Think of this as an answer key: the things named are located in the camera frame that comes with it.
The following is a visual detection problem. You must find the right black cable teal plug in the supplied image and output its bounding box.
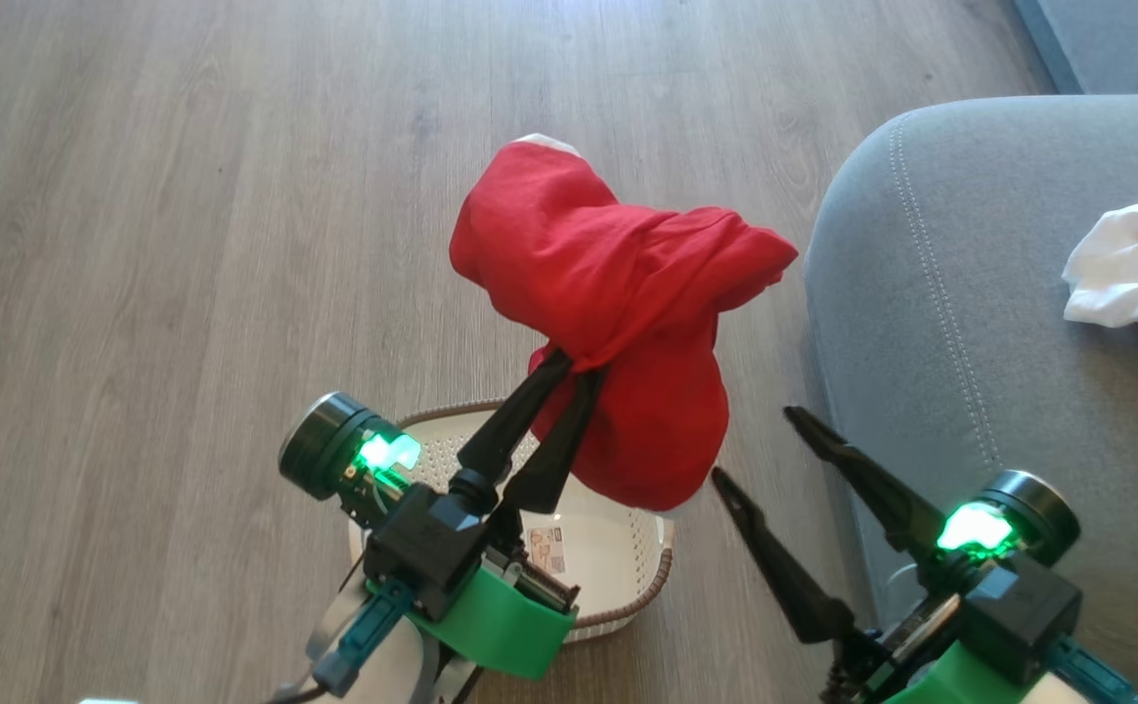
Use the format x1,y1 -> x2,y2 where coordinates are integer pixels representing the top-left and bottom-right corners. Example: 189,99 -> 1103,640
1048,636 -> 1138,704

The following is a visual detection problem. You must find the printed sticker label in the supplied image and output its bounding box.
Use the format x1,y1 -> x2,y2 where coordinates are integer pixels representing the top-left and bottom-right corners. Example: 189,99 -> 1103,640
522,526 -> 568,577

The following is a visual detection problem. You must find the blue-grey upholstered furniture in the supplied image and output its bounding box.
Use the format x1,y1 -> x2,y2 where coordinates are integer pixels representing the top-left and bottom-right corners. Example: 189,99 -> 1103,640
1012,0 -> 1138,96

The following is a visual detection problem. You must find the grey fabric sofa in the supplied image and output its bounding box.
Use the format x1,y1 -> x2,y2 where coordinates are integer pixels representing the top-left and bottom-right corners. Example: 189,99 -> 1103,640
804,93 -> 1138,704

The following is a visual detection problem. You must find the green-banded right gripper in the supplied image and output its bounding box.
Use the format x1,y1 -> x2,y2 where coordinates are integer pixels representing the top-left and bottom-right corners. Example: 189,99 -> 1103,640
711,406 -> 1082,704

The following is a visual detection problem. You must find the white basket with brown rim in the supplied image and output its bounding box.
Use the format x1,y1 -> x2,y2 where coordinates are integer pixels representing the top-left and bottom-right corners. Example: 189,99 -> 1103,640
347,399 -> 676,644

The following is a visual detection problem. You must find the left black cable teal plug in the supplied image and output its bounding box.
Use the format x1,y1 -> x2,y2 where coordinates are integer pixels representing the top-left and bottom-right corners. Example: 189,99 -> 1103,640
269,577 -> 416,704

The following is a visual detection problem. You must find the red and white garment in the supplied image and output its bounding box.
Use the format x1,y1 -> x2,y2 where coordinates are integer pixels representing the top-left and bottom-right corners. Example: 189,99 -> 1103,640
1062,178 -> 1138,343

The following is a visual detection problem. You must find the black cable teal plug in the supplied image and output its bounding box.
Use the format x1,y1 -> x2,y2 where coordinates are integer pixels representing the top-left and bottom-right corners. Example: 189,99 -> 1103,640
1048,636 -> 1138,704
269,577 -> 416,704

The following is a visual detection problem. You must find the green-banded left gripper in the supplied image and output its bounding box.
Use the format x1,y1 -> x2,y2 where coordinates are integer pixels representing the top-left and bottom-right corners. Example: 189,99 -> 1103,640
278,344 -> 609,682

